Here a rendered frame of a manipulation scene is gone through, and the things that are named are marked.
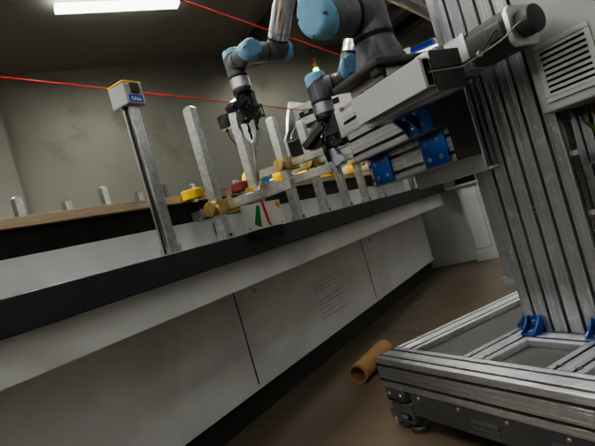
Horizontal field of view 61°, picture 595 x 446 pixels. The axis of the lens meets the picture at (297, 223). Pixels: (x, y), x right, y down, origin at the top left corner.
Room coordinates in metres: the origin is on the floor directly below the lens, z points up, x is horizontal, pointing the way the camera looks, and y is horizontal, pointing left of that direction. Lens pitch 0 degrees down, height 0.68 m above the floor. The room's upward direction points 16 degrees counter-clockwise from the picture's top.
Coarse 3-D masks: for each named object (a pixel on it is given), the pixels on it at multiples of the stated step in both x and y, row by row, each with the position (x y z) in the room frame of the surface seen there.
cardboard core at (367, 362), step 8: (376, 344) 2.20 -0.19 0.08; (384, 344) 2.21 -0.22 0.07; (368, 352) 2.12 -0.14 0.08; (376, 352) 2.13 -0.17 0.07; (360, 360) 2.04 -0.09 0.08; (368, 360) 2.05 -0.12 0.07; (352, 368) 2.03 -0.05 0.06; (360, 368) 2.10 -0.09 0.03; (368, 368) 2.01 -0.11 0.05; (376, 368) 2.08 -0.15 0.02; (352, 376) 2.03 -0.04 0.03; (360, 376) 2.05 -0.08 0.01; (368, 376) 2.00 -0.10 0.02
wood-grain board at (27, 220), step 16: (352, 176) 3.10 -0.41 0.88; (224, 192) 2.02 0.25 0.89; (80, 208) 1.45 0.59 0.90; (96, 208) 1.50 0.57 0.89; (112, 208) 1.55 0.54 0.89; (128, 208) 1.60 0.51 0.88; (144, 208) 1.66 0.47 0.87; (0, 224) 1.25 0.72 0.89; (16, 224) 1.29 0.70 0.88; (32, 224) 1.32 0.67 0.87; (48, 224) 1.39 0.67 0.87
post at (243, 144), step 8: (232, 120) 1.91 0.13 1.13; (232, 128) 1.91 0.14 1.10; (240, 136) 1.90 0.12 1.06; (240, 144) 1.90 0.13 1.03; (248, 144) 1.92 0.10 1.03; (240, 152) 1.91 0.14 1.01; (248, 152) 1.90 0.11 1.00; (248, 160) 1.90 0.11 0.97; (248, 168) 1.90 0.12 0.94; (248, 176) 1.91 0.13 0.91; (256, 176) 1.91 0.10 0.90; (248, 184) 1.91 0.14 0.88; (264, 200) 1.92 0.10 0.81
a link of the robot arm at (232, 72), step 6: (228, 48) 1.82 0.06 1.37; (234, 48) 1.83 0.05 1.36; (222, 54) 1.84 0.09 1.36; (228, 54) 1.82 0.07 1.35; (228, 60) 1.81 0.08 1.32; (228, 66) 1.83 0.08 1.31; (234, 66) 1.81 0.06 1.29; (228, 72) 1.83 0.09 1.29; (234, 72) 1.82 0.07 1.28; (240, 72) 1.82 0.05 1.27; (246, 72) 1.84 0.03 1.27; (228, 78) 1.85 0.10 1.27
